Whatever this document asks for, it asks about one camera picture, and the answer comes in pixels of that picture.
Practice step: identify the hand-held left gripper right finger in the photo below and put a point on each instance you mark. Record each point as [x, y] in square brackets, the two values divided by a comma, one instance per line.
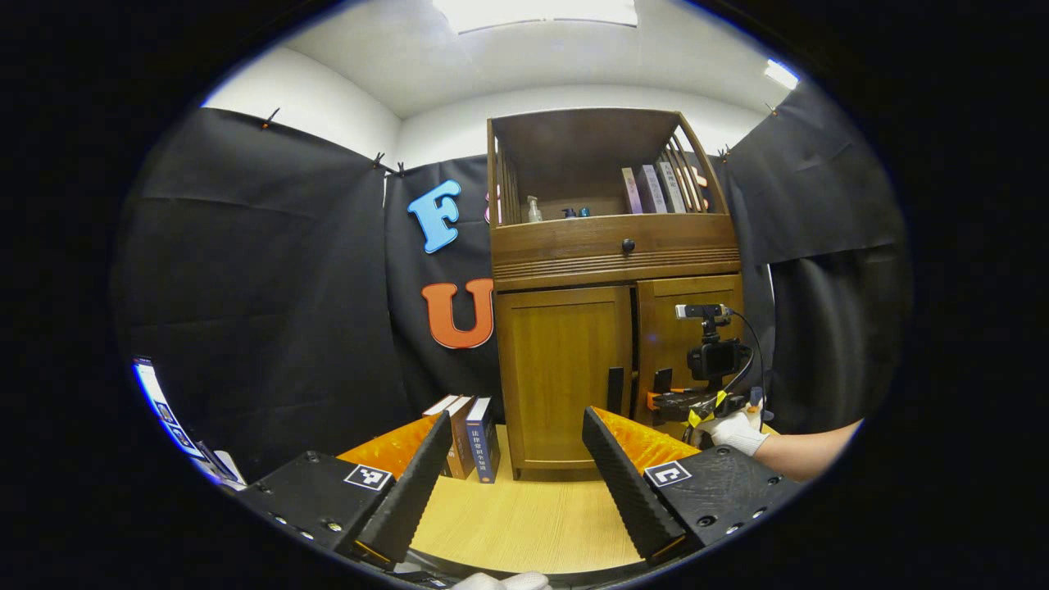
[627, 492]

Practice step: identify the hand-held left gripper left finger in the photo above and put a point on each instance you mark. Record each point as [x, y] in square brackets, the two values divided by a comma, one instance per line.
[414, 487]

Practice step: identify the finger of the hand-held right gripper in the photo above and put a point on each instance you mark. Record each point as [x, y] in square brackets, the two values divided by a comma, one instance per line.
[672, 400]

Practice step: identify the wooden cabinet door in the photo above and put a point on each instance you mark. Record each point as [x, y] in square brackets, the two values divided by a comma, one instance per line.
[664, 336]
[557, 369]

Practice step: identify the wooden double-door shoe cabinet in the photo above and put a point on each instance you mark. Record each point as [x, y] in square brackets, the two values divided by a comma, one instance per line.
[574, 156]

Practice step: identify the blue standing book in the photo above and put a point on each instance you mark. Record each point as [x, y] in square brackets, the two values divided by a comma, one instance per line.
[483, 442]

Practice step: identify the red standing book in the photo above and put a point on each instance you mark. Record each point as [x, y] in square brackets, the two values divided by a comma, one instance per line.
[438, 404]

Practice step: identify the white shelf book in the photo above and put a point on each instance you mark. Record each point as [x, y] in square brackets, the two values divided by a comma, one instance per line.
[672, 188]

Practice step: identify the grey shelf book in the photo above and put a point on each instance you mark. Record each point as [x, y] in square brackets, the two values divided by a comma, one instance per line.
[653, 190]

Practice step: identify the purple shelf book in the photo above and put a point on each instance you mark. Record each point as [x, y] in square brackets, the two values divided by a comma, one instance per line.
[632, 192]

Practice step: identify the wooden drawer with black knob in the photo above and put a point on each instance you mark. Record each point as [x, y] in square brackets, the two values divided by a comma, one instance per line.
[557, 246]

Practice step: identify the small clear bottle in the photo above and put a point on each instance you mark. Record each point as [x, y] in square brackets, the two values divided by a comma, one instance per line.
[534, 213]

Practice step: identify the black backdrop cloth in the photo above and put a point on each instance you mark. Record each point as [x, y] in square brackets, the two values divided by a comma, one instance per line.
[270, 287]

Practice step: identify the small ceiling light panel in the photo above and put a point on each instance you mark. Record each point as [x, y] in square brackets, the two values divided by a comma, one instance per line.
[781, 74]

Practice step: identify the large ceiling light panel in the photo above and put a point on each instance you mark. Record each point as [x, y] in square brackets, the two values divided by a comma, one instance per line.
[537, 12]

